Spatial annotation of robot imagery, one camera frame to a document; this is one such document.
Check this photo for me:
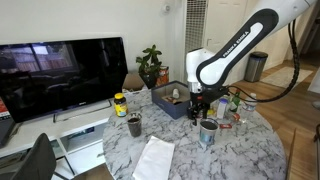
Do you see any open cardboard box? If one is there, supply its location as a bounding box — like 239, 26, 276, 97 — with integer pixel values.
122, 72, 146, 93

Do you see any dark grey laptop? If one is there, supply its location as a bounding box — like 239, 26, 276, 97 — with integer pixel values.
0, 114, 17, 148

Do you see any red white card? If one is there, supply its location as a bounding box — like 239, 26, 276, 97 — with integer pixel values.
0, 97, 11, 119

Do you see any white paper napkin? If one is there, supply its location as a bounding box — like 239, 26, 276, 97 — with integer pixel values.
132, 135, 176, 180

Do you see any dark blue open box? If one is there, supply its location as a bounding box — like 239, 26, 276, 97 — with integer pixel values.
150, 80, 193, 120

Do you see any patterned floor rug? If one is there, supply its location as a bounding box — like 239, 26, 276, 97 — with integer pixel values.
259, 65, 314, 89

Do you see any orange Jenga box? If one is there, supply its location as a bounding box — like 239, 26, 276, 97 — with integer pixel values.
155, 65, 170, 88

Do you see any clear plastic water bottle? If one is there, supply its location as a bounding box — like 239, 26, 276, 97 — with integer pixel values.
240, 92, 258, 124

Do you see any white door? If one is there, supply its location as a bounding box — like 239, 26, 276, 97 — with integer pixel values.
203, 0, 251, 68

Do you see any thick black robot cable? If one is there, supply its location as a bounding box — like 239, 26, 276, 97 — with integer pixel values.
228, 18, 301, 104

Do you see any small white bottle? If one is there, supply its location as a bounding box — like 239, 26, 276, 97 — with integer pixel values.
171, 88, 181, 100

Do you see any black chair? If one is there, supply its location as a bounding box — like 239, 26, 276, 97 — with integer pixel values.
9, 132, 58, 180

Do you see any white louvered panel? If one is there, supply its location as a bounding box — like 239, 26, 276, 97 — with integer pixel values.
184, 0, 209, 54

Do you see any white television stand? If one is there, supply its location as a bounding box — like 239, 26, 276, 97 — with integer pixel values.
0, 99, 118, 178

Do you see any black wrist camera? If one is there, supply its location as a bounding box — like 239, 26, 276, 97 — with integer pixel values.
208, 85, 231, 101

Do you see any black flat television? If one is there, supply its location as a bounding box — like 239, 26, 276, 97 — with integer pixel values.
0, 36, 129, 124

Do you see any round white thermostat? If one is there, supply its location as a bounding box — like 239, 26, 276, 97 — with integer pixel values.
160, 2, 172, 15

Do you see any yellow capped vitamin bottle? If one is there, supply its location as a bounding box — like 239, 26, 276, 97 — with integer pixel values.
113, 92, 129, 118

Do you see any green potted plant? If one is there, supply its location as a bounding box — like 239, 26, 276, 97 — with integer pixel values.
135, 44, 163, 89

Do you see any white bottle blue cap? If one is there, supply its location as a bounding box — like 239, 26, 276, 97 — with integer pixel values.
216, 98, 229, 120

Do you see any clear plastic cup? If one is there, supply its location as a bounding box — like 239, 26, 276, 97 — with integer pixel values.
126, 112, 143, 138

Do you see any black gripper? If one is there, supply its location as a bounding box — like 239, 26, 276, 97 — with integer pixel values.
187, 88, 216, 127

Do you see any steel trash can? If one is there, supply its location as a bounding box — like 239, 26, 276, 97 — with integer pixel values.
244, 51, 269, 83

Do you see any metal cup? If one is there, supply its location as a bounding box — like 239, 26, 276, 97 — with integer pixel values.
198, 118, 220, 146

